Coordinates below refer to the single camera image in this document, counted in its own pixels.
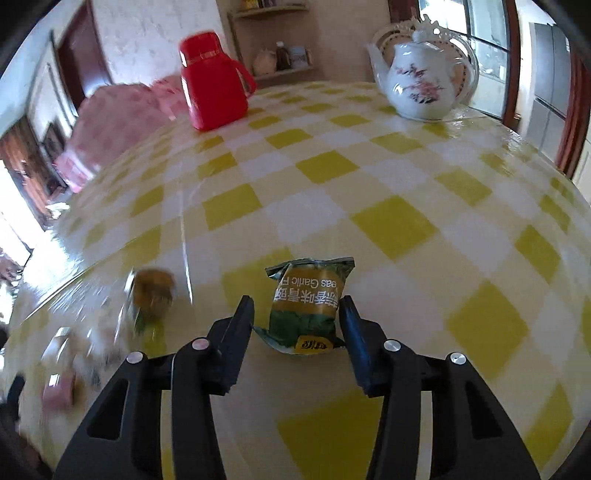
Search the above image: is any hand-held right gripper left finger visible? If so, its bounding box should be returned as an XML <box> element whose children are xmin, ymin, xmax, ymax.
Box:
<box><xmin>53</xmin><ymin>295</ymin><xmax>256</xmax><ymax>480</ymax></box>

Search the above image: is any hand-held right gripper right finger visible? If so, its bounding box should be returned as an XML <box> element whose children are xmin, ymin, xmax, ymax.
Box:
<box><xmin>338</xmin><ymin>295</ymin><xmax>541</xmax><ymax>480</ymax></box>

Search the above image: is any dark green snack packet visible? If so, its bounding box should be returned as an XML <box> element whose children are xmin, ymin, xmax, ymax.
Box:
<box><xmin>253</xmin><ymin>257</ymin><xmax>356</xmax><ymax>356</ymax></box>

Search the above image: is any pink snack packet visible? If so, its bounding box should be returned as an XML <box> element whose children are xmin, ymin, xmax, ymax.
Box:
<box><xmin>41</xmin><ymin>371</ymin><xmax>77</xmax><ymax>409</ymax></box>

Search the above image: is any yellow green snack packet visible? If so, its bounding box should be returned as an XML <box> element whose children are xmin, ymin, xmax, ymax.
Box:
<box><xmin>126</xmin><ymin>268</ymin><xmax>177</xmax><ymax>334</ymax></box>

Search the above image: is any pink covered chair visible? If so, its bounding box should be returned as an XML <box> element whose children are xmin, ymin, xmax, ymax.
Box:
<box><xmin>52</xmin><ymin>76</ymin><xmax>186</xmax><ymax>195</ymax></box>

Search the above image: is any red thermos jug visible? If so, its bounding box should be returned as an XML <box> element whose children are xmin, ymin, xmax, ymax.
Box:
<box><xmin>178</xmin><ymin>31</ymin><xmax>257</xmax><ymax>133</ymax></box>

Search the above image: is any white floral teapot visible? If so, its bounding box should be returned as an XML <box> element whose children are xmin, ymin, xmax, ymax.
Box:
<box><xmin>366</xmin><ymin>16</ymin><xmax>476</xmax><ymax>121</ymax></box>

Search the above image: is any round beige jar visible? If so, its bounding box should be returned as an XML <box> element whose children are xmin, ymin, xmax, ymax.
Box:
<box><xmin>253</xmin><ymin>48</ymin><xmax>278</xmax><ymax>77</ymax></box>

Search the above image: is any white ornate chair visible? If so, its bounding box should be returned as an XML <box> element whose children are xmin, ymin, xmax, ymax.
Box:
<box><xmin>372</xmin><ymin>14</ymin><xmax>482</xmax><ymax>110</ymax></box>

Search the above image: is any dark wooden door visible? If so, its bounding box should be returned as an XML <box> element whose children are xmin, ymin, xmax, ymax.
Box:
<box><xmin>54</xmin><ymin>0</ymin><xmax>115</xmax><ymax>109</ymax></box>

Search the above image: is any wooden corner shelf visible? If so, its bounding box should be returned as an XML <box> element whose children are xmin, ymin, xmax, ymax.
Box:
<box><xmin>228</xmin><ymin>4</ymin><xmax>320</xmax><ymax>85</ymax></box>

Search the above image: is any window with wooden frame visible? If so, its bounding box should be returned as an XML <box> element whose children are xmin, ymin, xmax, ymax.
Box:
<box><xmin>417</xmin><ymin>0</ymin><xmax>525</xmax><ymax>132</ymax></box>

